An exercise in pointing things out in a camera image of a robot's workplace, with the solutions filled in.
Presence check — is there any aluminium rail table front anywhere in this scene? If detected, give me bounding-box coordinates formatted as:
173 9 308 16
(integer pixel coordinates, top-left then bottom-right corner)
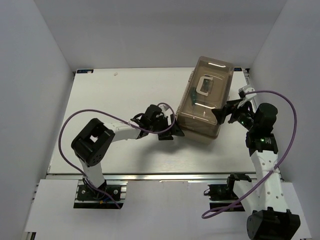
45 173 257 182

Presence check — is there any blue label sticker left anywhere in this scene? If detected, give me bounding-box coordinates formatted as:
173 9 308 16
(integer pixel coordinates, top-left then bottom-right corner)
76 69 94 74

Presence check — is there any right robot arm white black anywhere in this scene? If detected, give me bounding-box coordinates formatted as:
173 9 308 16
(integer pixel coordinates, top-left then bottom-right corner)
212 99 301 240

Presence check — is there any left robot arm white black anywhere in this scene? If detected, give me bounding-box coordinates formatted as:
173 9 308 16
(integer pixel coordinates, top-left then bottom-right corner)
71 103 185 200

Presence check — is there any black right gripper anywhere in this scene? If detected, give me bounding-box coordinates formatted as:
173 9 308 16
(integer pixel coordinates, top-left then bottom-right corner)
211 98 258 132

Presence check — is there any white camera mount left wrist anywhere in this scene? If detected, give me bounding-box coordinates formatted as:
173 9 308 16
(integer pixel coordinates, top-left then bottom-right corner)
158 104 169 112

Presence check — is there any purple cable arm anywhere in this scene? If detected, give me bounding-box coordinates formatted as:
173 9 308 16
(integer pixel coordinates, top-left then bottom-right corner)
201 89 298 220
58 102 176 210

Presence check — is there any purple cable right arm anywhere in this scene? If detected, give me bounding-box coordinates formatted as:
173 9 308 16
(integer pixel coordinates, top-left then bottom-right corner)
201 89 298 220

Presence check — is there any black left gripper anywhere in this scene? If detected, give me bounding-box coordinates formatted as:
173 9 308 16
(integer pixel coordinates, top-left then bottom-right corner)
149 113 184 140

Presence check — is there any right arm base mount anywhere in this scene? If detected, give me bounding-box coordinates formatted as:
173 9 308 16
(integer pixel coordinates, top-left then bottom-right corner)
203 184 238 209

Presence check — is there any beige plastic toolbox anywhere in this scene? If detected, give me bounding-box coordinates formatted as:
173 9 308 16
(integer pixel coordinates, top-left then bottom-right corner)
175 56 234 145

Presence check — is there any short green-handled screwdriver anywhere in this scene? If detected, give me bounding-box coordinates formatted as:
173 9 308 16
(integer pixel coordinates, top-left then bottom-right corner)
190 87 197 114

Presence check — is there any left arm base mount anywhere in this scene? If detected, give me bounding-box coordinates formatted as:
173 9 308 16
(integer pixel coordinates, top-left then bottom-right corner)
73 182 127 210

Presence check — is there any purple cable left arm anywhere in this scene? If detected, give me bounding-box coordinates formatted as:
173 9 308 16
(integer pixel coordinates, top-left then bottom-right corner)
58 102 176 210

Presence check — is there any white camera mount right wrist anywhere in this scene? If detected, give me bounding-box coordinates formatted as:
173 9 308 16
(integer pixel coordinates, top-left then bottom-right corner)
237 84 257 108

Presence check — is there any blue label sticker right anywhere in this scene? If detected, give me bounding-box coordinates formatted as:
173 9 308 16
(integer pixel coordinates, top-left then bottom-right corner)
233 67 243 72

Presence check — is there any blue label sticker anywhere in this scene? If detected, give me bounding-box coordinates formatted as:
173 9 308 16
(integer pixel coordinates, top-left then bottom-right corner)
76 69 94 74
233 67 243 72

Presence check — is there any long green-handled screwdriver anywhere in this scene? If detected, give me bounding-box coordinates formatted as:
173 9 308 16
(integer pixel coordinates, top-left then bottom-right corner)
202 78 211 93

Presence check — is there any white camera mount wrist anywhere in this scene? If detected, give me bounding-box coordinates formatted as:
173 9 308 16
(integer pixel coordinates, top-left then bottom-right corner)
158 104 169 112
237 84 257 108

